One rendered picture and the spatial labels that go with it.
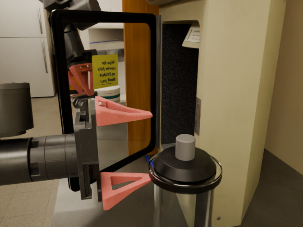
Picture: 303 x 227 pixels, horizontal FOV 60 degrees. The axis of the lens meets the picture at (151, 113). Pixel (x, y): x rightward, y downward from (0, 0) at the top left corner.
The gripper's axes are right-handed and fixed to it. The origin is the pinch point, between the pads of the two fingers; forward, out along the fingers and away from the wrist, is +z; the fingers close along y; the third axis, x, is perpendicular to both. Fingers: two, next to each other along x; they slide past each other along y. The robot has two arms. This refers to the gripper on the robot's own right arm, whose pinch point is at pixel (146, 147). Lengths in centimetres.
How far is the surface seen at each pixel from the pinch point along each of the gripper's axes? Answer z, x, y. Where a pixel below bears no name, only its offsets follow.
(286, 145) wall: 55, 35, -22
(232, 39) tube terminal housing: 16.8, 9.0, 14.0
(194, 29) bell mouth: 14.8, 21.7, 15.6
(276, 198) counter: 37.0, 15.7, -25.9
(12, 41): -143, 497, -8
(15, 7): -129, 497, 47
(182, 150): 5.0, -1.3, -0.4
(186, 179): 4.5, -4.4, -3.1
